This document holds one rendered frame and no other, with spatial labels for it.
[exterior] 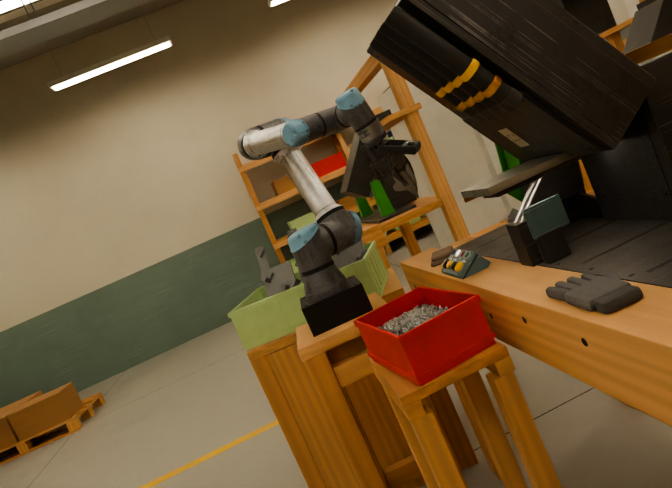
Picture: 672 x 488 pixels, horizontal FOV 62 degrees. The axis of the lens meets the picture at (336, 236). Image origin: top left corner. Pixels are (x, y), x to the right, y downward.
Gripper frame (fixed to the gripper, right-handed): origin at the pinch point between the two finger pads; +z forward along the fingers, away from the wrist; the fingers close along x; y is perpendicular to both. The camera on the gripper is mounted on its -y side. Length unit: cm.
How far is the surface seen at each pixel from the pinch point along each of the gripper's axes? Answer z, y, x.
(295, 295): 22, 75, 0
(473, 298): 13, -26, 44
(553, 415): 128, 23, -27
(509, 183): -3.2, -39.4, 27.9
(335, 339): 23, 33, 33
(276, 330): 29, 87, 9
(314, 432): 70, 88, 26
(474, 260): 18.2, -15.3, 18.5
